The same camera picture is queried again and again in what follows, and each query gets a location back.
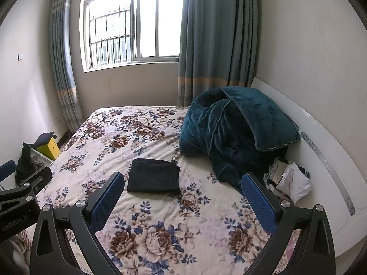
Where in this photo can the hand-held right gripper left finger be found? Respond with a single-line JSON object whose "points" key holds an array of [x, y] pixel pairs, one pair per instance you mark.
{"points": [[107, 200]]}

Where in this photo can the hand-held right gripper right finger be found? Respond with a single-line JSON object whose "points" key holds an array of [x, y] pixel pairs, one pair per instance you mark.
{"points": [[258, 203]]}

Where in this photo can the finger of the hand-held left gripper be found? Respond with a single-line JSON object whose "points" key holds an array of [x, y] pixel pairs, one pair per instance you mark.
{"points": [[40, 177], [7, 169]]}

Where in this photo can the black garment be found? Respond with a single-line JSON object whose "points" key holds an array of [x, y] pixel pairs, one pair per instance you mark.
{"points": [[153, 176]]}

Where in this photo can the black cloth heap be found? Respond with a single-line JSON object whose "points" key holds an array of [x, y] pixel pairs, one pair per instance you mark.
{"points": [[25, 163]]}

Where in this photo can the yellow box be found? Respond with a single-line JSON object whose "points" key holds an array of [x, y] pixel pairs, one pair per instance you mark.
{"points": [[48, 149]]}

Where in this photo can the beige garment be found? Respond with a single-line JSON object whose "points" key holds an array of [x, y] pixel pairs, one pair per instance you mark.
{"points": [[273, 174]]}

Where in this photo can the dark blue cloth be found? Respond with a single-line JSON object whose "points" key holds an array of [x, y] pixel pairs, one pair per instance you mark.
{"points": [[44, 138]]}

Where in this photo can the white garment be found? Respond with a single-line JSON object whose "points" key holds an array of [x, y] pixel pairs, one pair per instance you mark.
{"points": [[298, 184]]}

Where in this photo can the pink checked sheet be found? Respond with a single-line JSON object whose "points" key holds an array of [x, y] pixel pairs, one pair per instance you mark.
{"points": [[292, 245]]}

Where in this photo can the floral printed blanket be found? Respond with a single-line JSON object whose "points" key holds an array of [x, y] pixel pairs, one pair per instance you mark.
{"points": [[160, 229]]}

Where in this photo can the teal plush quilt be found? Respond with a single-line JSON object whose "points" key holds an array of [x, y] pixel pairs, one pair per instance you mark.
{"points": [[212, 131]]}

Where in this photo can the teal plush pillow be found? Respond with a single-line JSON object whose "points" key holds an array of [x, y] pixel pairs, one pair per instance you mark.
{"points": [[266, 114]]}

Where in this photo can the white headboard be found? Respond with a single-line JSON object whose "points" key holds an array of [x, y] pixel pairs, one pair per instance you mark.
{"points": [[329, 149]]}

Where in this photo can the wide teal curtain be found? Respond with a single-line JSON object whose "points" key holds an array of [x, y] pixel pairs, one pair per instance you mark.
{"points": [[218, 34]]}

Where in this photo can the window with metal bars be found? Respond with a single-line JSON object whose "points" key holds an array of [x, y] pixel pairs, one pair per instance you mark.
{"points": [[129, 20]]}

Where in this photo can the white wall socket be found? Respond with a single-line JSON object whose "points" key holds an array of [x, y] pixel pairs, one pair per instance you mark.
{"points": [[57, 120]]}

